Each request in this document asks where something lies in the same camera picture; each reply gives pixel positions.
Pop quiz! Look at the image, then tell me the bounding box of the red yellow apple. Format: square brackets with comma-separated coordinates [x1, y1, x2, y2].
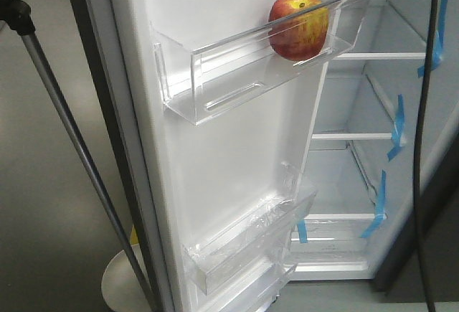
[268, 0, 329, 62]

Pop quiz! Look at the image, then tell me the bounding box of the white fridge door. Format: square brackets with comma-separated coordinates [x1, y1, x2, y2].
[62, 0, 372, 312]

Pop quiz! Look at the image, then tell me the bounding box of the dark grey fridge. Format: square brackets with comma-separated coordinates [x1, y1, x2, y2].
[62, 0, 459, 312]

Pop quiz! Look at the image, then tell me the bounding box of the clear upper door bin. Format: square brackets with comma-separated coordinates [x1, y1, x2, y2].
[153, 0, 369, 126]

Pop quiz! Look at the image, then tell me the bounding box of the clear door bin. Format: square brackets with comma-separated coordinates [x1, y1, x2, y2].
[153, 0, 369, 126]
[190, 256, 297, 311]
[184, 183, 317, 295]

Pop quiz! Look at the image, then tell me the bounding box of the clear lower door bin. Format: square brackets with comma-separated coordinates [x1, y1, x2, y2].
[184, 183, 317, 295]

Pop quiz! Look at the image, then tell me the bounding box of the clear bottom door bin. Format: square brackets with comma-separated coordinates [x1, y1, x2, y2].
[190, 256, 297, 311]

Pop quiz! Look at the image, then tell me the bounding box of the silver sign stand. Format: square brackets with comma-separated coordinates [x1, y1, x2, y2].
[1, 0, 156, 311]

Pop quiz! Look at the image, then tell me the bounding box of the black cable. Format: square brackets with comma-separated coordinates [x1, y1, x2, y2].
[412, 0, 443, 312]

